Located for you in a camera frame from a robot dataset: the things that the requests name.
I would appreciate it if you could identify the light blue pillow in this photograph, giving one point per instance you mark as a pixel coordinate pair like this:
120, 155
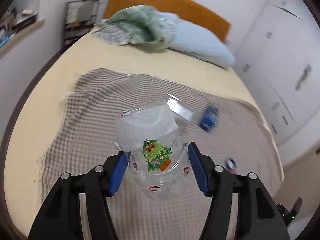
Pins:
198, 42

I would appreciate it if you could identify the green white crumpled quilt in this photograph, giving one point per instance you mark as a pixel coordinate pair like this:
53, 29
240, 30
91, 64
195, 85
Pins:
141, 25

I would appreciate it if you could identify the blue snack packet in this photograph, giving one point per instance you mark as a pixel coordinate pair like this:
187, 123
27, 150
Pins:
209, 119

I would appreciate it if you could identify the checkered brown white blanket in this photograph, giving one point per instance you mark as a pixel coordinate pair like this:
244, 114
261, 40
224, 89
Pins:
136, 216

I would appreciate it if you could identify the white wardrobe with drawers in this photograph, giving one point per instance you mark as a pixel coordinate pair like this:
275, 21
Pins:
278, 61

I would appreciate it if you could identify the black bedside shelf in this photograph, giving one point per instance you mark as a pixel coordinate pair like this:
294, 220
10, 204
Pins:
80, 18

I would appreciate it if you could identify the cream mattress sheet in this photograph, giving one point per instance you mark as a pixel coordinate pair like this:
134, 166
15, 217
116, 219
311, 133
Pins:
67, 123

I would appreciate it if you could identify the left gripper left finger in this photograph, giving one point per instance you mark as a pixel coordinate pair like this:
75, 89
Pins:
59, 216

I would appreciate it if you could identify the clear plastic christmas bag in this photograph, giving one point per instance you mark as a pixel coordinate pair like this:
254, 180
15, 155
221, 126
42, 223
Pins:
154, 138

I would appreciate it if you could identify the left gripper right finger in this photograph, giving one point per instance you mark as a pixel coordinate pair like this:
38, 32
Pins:
258, 216

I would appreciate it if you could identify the wall shelf with clutter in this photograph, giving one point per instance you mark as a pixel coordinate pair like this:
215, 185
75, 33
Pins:
15, 25

